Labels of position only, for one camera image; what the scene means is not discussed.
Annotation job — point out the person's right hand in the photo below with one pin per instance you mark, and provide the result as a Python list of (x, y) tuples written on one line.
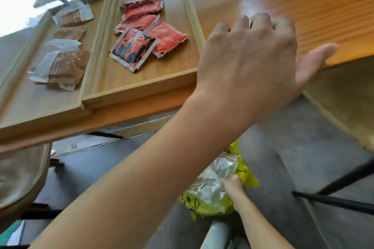
[(233, 189)]

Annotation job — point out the person's left hand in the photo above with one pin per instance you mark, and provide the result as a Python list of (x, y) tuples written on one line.
[(248, 64)]

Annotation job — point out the person's right fingers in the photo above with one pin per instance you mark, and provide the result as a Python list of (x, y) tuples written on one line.
[(226, 182)]

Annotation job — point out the person's left thumb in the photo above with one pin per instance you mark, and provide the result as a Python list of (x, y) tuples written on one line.
[(318, 57)]

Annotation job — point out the person's left middle finger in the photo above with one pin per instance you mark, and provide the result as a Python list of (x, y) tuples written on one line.
[(261, 20)]

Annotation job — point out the person's left little finger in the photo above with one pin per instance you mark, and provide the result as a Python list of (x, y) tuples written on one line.
[(220, 29)]

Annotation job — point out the clear plastic bag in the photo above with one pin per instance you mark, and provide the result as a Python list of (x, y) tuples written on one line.
[(209, 180)]

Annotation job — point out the person's right forearm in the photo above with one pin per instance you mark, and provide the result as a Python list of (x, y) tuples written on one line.
[(260, 228)]

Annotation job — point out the person's left forearm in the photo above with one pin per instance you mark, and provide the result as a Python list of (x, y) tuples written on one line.
[(140, 184)]

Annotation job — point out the yellow plastic bag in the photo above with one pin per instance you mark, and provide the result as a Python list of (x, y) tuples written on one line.
[(247, 174)]

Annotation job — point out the person's leg in light trousers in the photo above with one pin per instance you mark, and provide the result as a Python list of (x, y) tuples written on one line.
[(216, 235)]

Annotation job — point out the wooden tray with red sachets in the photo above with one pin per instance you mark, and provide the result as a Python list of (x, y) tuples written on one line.
[(172, 73)]

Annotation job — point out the black and red sachet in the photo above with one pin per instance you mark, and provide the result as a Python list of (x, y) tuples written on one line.
[(133, 49)]

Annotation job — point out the black metal chair legs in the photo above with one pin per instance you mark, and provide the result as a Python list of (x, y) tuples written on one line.
[(336, 200)]

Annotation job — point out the brown and white sachet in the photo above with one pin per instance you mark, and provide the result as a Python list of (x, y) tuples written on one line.
[(73, 15), (65, 67)]

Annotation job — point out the wooden tray with brown sachets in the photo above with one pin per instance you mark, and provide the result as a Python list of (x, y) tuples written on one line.
[(35, 102)]

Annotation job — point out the beige chair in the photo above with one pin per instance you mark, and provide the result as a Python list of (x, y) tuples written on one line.
[(20, 175)]

